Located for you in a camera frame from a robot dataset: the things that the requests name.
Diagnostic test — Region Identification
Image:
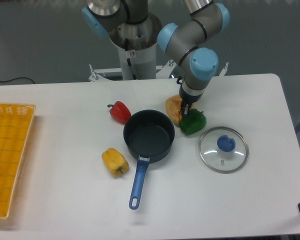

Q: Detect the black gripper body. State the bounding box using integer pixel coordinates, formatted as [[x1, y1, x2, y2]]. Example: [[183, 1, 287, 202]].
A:
[[176, 77, 203, 106]]

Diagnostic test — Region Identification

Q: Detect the triangle bread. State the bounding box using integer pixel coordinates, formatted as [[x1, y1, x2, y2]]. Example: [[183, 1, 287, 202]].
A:
[[165, 95, 199, 128]]

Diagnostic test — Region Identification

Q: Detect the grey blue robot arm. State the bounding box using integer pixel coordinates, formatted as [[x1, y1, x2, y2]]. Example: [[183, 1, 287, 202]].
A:
[[81, 0, 230, 116]]

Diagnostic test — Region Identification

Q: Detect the green bell pepper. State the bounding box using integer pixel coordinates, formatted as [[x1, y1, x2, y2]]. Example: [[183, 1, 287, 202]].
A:
[[179, 108, 207, 135]]

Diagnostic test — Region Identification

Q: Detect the glass lid blue knob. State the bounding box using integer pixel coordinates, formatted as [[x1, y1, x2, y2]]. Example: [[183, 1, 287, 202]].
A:
[[198, 126, 249, 174]]

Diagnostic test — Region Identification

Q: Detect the red bell pepper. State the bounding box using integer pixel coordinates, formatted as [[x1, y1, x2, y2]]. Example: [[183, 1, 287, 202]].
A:
[[107, 101, 132, 125]]

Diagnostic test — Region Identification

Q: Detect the yellow bell pepper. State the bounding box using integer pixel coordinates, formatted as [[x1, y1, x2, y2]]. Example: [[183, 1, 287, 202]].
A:
[[101, 148, 129, 177]]

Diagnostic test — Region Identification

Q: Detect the yellow wicker basket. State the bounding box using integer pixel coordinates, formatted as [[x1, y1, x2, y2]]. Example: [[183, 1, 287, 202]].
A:
[[0, 102, 36, 219]]

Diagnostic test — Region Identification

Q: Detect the black pot blue handle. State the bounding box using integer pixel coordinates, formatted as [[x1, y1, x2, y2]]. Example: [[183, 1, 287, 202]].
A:
[[123, 109, 175, 210]]

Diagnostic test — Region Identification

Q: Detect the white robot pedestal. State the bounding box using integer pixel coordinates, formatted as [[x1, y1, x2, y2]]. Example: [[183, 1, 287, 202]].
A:
[[89, 13, 177, 82]]

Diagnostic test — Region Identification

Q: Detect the black cable on floor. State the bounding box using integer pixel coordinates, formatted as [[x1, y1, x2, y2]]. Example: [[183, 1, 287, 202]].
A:
[[0, 76, 37, 84]]

